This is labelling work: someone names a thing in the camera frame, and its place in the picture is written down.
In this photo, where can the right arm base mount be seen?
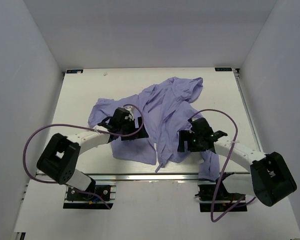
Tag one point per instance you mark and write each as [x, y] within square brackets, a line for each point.
[223, 200]

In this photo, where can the lilac zip-up jacket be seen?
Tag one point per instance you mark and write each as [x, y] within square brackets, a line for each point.
[166, 108]

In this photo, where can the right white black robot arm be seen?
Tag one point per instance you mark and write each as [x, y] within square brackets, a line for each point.
[268, 179]

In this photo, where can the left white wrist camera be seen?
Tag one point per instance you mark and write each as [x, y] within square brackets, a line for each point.
[130, 109]

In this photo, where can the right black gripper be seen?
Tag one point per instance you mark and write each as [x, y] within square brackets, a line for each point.
[186, 135]

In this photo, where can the left blue table label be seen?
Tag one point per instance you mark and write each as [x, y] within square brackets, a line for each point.
[74, 71]

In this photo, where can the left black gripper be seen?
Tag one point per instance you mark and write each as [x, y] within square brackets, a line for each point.
[142, 134]

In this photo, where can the right blue table label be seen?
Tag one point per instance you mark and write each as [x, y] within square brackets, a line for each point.
[229, 69]

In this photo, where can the blue table label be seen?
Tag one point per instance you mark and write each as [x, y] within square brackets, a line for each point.
[229, 69]
[74, 71]

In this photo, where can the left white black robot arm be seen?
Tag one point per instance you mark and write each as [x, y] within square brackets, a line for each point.
[59, 158]

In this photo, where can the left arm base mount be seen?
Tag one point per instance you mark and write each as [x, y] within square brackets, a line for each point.
[100, 197]

